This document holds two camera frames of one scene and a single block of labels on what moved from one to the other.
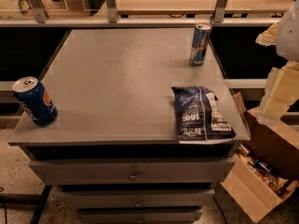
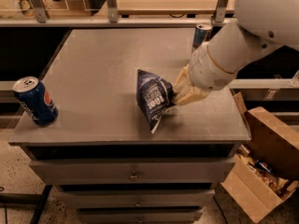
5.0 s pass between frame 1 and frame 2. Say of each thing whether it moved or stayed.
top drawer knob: stayed
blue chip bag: moved
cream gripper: moved
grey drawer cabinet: stayed
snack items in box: stayed
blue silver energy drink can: stayed
